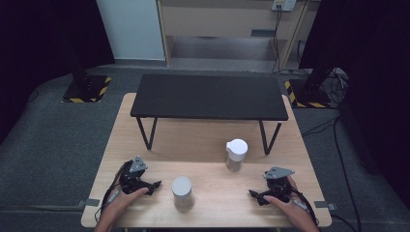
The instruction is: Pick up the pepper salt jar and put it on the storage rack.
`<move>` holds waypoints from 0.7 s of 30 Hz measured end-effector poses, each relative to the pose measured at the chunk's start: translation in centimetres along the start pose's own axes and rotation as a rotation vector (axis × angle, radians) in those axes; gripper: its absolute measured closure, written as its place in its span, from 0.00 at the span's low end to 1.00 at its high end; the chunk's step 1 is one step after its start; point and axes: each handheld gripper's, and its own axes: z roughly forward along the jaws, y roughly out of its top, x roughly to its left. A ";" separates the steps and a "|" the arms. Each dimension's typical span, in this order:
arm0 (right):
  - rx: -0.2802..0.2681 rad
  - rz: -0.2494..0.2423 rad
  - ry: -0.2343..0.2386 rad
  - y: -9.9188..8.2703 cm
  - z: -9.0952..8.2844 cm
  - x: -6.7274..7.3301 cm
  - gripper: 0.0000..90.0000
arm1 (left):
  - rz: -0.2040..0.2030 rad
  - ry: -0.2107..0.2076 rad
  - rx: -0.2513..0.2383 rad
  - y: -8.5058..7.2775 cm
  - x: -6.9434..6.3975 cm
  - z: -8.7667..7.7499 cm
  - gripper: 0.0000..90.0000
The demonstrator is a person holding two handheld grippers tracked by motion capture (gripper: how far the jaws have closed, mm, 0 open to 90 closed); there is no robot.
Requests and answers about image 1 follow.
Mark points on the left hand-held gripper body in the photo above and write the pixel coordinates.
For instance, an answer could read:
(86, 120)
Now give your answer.
(133, 177)

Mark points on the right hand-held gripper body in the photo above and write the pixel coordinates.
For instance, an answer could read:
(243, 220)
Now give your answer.
(278, 183)

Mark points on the person's right hand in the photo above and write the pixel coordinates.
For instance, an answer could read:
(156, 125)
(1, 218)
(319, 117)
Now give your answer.
(291, 209)

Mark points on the person's left hand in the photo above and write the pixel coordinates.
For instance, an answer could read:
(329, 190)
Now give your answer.
(119, 206)

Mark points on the clear jar with grey lid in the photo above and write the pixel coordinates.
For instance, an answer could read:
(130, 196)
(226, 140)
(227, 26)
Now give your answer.
(182, 193)

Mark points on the clear jar with white lid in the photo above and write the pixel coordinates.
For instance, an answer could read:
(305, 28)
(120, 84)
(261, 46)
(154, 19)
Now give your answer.
(236, 154)

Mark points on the grey tape tab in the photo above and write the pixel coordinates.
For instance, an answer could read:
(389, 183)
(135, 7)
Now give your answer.
(90, 202)
(324, 205)

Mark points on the black stand with striped base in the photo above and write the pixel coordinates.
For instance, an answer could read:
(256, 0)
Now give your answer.
(311, 95)
(85, 88)

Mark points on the black desk shelf riser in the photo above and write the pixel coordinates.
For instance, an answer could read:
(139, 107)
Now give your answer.
(209, 96)

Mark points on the black curtain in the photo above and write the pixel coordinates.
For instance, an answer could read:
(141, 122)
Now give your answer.
(380, 80)

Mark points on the white panel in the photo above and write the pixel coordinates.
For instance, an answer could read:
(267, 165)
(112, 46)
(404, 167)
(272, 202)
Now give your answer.
(132, 29)

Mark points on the light wooden cabinet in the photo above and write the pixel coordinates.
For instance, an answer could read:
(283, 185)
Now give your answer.
(225, 22)

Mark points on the white power strip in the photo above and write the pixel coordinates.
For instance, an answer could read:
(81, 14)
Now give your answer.
(284, 4)

